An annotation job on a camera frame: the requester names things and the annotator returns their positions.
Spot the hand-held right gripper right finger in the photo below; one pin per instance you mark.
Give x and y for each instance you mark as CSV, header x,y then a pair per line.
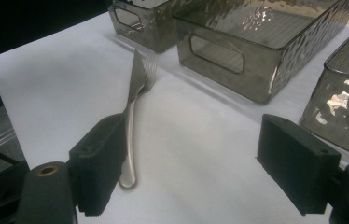
x,y
300,168

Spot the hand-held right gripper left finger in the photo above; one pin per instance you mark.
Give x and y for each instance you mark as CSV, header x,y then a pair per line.
x,y
98,161

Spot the metal fork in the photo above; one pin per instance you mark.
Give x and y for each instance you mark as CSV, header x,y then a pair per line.
x,y
151,68
129,149

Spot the smoky clear plastic bin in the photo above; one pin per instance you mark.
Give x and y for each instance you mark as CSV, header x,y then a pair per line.
x,y
262,87
157,34
328,124

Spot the white table sheet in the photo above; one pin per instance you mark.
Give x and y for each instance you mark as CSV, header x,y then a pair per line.
x,y
194,155

